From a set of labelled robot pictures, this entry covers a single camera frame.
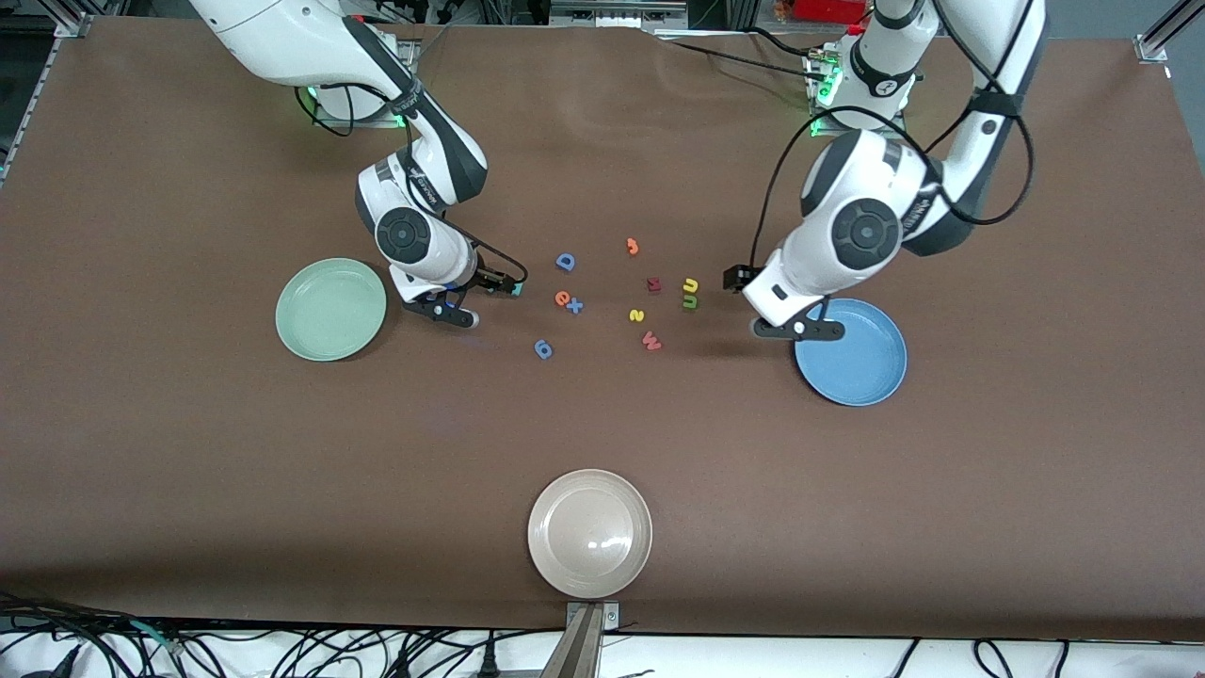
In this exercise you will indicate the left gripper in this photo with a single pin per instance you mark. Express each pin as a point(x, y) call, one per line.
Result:
point(735, 278)

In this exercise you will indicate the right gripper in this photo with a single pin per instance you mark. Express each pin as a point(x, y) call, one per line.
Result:
point(490, 281)

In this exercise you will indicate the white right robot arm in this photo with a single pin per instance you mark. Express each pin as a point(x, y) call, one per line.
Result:
point(282, 38)

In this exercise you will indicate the blue foam letter D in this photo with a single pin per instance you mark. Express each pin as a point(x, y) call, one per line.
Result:
point(565, 262)

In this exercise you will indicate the pink foam letter W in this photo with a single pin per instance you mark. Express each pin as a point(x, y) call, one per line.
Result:
point(651, 341)

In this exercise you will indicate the blue round plate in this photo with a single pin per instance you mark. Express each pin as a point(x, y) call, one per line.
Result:
point(857, 367)

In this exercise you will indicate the pale green round plate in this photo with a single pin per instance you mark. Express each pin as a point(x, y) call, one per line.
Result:
point(330, 310)

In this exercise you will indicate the beige round plate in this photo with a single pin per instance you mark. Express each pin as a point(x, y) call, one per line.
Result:
point(589, 533)

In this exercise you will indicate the red box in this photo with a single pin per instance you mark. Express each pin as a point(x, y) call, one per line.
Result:
point(828, 9)

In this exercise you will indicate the black power plug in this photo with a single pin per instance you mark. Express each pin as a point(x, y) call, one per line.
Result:
point(489, 659)

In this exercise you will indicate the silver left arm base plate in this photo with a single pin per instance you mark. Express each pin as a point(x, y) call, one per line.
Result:
point(819, 121)

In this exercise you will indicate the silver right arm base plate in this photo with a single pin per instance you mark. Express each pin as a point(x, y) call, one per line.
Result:
point(329, 118)

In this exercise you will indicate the grey metal mount post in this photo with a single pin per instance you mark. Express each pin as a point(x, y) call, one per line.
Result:
point(579, 650)

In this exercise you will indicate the aluminium frame rail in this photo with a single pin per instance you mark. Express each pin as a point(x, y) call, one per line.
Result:
point(75, 26)
point(1153, 45)

